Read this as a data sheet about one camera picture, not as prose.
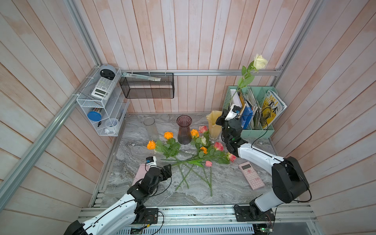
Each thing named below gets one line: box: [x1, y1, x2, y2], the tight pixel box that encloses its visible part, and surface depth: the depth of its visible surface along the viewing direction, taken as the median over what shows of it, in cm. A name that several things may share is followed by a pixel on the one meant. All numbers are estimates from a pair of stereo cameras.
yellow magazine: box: [261, 89, 288, 130], surface depth 100 cm
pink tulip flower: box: [171, 159, 213, 168], surface depth 92 cm
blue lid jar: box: [87, 111, 103, 122], surface depth 78 cm
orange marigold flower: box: [200, 146, 209, 155], surface depth 95 cm
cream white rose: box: [229, 53, 269, 103], surface depth 70 cm
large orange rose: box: [146, 138, 181, 159], surface depth 97 cm
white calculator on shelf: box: [91, 76, 116, 101], surface depth 79 cm
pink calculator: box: [238, 161, 266, 190], surface depth 87 cm
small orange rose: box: [163, 131, 174, 140], surface depth 103 cm
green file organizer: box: [222, 85, 279, 140], surface depth 100 cm
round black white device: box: [99, 64, 117, 80], surface depth 83 cm
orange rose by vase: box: [190, 128, 200, 138], surface depth 106 cm
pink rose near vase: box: [198, 125, 209, 134], surface depth 106 cm
